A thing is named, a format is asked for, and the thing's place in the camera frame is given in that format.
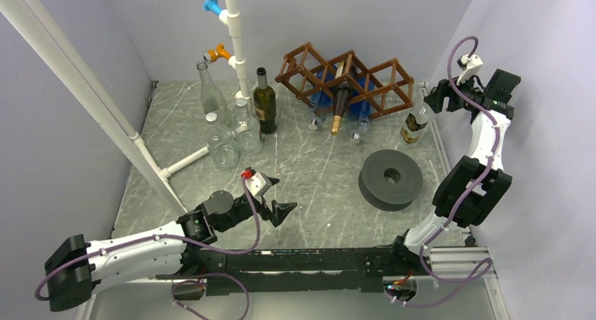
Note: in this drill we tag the brown bottle gold foil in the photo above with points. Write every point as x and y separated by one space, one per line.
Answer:
342 94

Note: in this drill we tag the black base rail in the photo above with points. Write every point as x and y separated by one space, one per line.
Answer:
368 270

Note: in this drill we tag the dark grey foam spool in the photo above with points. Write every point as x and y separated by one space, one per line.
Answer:
390 180

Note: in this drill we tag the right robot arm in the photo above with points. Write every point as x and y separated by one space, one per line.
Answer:
478 181

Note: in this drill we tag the brown wooden wine rack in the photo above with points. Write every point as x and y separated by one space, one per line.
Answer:
387 87

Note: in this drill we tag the green bottle grey cap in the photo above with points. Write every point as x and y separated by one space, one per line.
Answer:
264 98

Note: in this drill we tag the blue bottle silver cap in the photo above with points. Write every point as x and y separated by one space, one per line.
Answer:
319 109

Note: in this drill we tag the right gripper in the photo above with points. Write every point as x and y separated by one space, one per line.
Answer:
445 88

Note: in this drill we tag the clear bottle chrome cap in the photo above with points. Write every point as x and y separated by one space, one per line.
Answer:
359 120

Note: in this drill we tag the clear bottle dark label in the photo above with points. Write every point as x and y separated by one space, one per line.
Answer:
211 97

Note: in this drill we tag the large clear bottle white stopper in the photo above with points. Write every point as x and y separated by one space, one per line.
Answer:
246 128

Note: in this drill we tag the white diagonal frame pipe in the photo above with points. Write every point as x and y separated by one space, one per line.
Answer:
39 29

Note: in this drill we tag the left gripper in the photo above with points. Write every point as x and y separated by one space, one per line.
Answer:
279 210

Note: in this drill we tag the small silver cap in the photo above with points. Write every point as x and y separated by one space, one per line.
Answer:
211 117

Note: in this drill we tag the orange tap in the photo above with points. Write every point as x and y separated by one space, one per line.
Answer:
212 55

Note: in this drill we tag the clear square bottle black cap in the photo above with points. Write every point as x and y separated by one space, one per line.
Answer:
416 124

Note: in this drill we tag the white pvc pipe stand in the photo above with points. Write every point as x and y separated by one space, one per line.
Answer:
237 60

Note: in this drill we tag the clear glass jar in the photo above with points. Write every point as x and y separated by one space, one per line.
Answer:
222 146

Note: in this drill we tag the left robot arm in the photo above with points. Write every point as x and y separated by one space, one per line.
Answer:
80 268

